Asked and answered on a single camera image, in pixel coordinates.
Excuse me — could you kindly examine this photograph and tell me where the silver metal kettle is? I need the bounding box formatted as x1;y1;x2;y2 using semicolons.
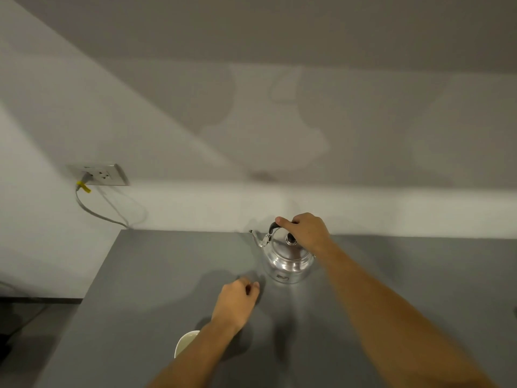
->
249;222;316;284

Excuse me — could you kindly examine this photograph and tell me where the person's right hand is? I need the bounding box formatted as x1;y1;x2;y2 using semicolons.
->
275;213;334;258

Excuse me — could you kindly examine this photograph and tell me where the person's right forearm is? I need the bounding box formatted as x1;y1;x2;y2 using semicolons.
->
313;241;498;388

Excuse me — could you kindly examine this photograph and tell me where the person's left hand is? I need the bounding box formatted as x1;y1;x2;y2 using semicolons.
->
211;277;261;334

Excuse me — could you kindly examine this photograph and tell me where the grey power cable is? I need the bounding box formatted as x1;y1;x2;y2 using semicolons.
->
75;182;131;231

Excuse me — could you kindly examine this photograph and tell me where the silver wall power socket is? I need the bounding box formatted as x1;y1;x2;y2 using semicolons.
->
67;164;130;186

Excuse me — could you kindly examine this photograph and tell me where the person's left forearm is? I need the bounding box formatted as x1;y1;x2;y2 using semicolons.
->
147;321;239;388

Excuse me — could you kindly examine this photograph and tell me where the white cup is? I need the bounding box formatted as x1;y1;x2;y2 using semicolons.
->
174;330;201;359

